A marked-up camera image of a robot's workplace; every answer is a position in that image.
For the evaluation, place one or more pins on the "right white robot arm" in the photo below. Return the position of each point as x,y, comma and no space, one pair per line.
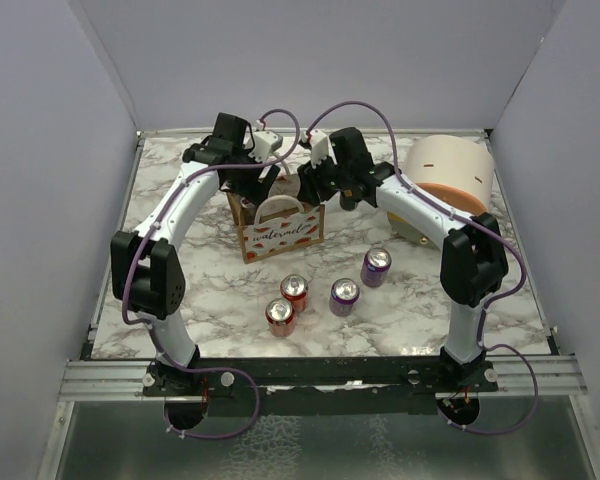
473,260

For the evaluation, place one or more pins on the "silver blue slim can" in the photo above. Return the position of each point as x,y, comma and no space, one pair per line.
247,204

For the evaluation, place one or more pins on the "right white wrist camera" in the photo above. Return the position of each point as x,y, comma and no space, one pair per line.
319,144

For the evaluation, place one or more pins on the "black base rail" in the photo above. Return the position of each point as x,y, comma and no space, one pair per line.
316,385

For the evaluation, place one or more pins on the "red cola can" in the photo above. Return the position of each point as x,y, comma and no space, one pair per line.
294,288
280,315

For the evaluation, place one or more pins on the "red cola can rear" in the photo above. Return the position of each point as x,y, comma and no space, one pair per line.
294,288

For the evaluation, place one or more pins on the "purple can near centre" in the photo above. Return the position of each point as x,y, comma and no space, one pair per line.
344,295

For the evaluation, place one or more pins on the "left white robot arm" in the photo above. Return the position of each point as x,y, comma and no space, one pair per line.
146,273

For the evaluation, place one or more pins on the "red cola can front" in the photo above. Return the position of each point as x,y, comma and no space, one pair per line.
280,315

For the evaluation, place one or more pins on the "purple can near right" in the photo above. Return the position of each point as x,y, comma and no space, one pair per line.
375,267

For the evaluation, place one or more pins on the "watermelon canvas tote bag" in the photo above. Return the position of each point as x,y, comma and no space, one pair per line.
281,224

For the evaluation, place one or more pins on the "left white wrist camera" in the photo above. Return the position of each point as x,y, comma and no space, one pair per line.
265,144

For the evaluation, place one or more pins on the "purple can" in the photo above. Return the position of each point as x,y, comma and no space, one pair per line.
344,295
375,267

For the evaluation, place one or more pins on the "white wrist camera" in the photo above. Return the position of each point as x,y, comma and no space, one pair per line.
265,144
319,144

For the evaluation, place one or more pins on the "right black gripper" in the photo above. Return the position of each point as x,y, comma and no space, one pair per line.
310,190

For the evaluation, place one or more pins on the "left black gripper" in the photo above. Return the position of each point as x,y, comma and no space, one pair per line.
254,188

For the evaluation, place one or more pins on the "black and yellow can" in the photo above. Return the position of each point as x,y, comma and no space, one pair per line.
349,199

